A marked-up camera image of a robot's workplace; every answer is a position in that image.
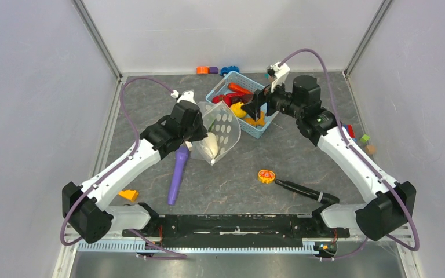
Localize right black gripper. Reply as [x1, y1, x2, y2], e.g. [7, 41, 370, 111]
[241, 75, 303, 122]

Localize dark red toy onion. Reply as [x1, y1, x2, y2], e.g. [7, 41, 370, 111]
[241, 94, 254, 104]

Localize yellow toy pear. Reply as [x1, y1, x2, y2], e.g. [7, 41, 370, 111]
[230, 102, 247, 119]

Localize clear dotted zip top bag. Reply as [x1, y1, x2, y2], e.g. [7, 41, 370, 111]
[191, 101, 241, 166]

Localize white toy egg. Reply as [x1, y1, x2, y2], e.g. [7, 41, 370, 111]
[201, 132, 219, 159]

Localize light blue plastic basket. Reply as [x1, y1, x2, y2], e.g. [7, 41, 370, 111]
[206, 71, 277, 139]

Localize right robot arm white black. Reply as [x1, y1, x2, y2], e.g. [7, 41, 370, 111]
[243, 75, 417, 241]

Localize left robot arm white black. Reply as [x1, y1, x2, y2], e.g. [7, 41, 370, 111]
[60, 100, 207, 243]

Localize orange toy croissant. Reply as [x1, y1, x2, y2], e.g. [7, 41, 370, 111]
[243, 111, 266, 127]

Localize red toy chili pepper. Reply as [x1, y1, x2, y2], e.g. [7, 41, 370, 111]
[226, 92, 246, 98]

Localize orange toy carrot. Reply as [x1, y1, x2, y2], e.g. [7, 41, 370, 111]
[228, 82, 253, 94]

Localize teal and tan cubes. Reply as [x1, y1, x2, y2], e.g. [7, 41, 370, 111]
[265, 69, 275, 82]

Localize red toy tomato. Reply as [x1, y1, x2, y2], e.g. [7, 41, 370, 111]
[211, 94, 232, 107]

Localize purple toy microphone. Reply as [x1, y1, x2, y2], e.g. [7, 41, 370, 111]
[167, 144, 190, 206]

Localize blue toy car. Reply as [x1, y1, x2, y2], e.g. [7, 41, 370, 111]
[220, 65, 239, 77]

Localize orange cylinder block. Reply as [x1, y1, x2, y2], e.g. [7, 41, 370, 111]
[196, 66, 210, 75]

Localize purple block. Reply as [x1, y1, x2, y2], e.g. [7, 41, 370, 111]
[209, 67, 219, 74]

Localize orange round toy slice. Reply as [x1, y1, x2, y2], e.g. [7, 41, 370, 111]
[257, 169, 276, 184]

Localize orange wedge block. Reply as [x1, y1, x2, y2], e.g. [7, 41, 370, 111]
[118, 189, 139, 202]

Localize multicolour block stack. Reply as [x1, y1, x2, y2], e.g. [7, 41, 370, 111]
[343, 125, 356, 141]

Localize black marker pen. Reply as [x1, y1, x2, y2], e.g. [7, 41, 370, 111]
[275, 179, 340, 205]

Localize green cube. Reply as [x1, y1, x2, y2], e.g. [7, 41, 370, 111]
[359, 134, 370, 144]

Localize tan wooden cube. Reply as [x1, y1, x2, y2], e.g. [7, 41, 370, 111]
[364, 144, 377, 155]

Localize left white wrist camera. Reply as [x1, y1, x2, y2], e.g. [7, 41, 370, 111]
[170, 90, 196, 104]

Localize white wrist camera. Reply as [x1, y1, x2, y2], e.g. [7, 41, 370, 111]
[170, 90, 196, 104]
[267, 62, 290, 92]

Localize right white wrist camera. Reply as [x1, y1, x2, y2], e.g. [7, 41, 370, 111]
[267, 62, 290, 92]

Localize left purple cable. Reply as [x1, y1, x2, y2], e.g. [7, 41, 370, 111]
[59, 77, 177, 247]

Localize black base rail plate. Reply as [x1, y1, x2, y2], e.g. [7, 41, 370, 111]
[139, 214, 350, 248]

